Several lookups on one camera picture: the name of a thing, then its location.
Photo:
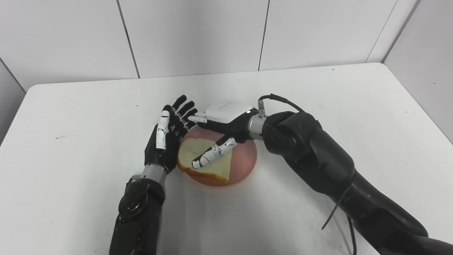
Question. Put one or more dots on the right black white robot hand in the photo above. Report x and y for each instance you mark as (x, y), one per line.
(226, 115)

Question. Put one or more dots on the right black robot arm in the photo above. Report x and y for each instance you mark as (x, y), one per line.
(318, 159)

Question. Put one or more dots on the slice of white bread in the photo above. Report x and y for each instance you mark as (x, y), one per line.
(191, 150)

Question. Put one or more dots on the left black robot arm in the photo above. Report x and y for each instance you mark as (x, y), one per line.
(138, 216)

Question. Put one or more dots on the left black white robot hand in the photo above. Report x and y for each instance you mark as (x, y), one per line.
(170, 141)

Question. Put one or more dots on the pink round plate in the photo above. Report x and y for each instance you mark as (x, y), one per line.
(244, 159)

